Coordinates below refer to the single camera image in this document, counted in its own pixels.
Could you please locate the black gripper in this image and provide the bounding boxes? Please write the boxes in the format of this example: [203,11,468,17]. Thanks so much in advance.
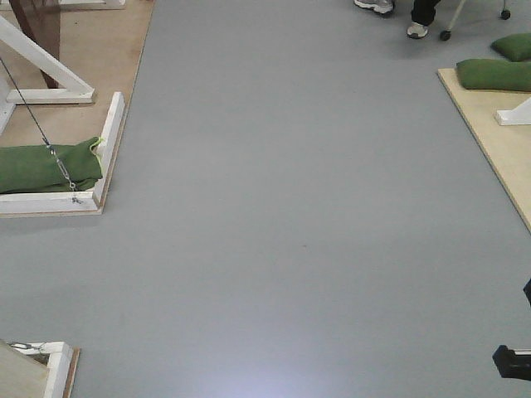
[492,345,530,379]

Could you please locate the brown wooden door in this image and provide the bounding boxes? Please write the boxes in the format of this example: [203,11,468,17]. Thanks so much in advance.
[8,0,63,90]

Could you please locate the plywood platform right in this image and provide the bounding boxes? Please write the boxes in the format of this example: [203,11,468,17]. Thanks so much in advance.
[437,68,530,226]

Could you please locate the plywood platform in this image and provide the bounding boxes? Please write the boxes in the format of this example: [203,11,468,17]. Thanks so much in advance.
[0,0,157,219]
[437,68,530,226]

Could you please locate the green sandbag right near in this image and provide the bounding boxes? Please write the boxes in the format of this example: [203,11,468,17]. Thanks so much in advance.
[455,59,530,92]

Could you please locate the green sandbag right far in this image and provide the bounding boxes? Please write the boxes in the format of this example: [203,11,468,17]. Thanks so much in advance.
[490,33,531,62]

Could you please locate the silver white right sneaker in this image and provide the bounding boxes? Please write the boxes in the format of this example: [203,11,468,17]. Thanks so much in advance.
[407,22,429,40]

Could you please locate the silver white sneaker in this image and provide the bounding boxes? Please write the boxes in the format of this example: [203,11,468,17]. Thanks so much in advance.
[407,22,429,40]
[353,0,395,17]

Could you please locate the person right leg black trousers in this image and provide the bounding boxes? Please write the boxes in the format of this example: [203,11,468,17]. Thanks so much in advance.
[411,0,441,27]

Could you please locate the silver white left sneaker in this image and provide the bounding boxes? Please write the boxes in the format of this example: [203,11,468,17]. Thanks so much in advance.
[353,0,395,17]

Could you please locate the green sandbag on platform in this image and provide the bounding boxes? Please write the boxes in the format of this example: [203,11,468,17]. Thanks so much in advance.
[1,137,102,194]

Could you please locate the plywood platform left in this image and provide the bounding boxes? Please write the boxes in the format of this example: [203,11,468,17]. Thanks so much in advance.
[0,0,157,219]

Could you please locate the white frame foot right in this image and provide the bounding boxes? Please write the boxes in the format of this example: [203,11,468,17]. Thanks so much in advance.
[495,98,531,126]

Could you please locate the white frame corner bottom left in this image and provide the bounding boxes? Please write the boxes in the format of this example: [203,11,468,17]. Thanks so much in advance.
[1,341,80,398]

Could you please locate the steel guy wire with turnbuckle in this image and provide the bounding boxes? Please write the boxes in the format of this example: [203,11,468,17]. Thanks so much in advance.
[0,57,82,206]

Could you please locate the white wooden frame brace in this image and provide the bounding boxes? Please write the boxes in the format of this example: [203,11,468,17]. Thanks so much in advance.
[1,17,95,133]

